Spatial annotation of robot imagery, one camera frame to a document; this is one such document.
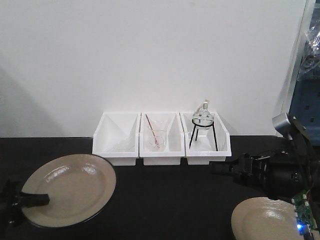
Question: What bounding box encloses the black wire tripod stand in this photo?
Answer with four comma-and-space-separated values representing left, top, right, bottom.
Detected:
188, 118, 218, 152

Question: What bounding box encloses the blue-grey pegboard drying rack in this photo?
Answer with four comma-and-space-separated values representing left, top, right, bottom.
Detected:
285, 75, 320, 147

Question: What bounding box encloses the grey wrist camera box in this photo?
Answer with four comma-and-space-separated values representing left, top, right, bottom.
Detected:
272, 112, 292, 141

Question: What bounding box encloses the white plastic bin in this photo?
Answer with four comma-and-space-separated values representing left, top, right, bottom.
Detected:
92, 112, 141, 166
139, 112, 185, 166
179, 112, 232, 165

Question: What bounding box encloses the left white plastic bin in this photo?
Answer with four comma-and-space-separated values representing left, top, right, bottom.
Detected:
92, 112, 141, 166

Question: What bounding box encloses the clear glass beaker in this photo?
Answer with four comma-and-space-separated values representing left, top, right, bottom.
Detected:
147, 121, 167, 152

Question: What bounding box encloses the beige round plate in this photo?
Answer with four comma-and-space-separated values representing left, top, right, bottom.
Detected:
231, 197, 303, 240
22, 154, 117, 228

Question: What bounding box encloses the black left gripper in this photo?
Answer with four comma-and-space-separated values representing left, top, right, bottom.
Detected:
0, 178, 50, 228

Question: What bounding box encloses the middle white plastic bin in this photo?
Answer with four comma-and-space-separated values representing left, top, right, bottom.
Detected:
139, 112, 185, 166

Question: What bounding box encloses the glass alcohol lamp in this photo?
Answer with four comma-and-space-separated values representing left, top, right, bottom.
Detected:
192, 99, 214, 130

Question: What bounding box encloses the plastic bag of pegs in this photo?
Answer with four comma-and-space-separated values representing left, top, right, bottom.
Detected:
296, 0, 320, 82

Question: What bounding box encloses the right white plastic bin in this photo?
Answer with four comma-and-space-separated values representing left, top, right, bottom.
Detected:
179, 112, 232, 165

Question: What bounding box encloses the green circuit board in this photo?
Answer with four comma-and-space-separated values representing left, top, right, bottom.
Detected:
291, 190, 318, 239

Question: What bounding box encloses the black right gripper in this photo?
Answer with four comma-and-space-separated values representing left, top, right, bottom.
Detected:
209, 148, 314, 200

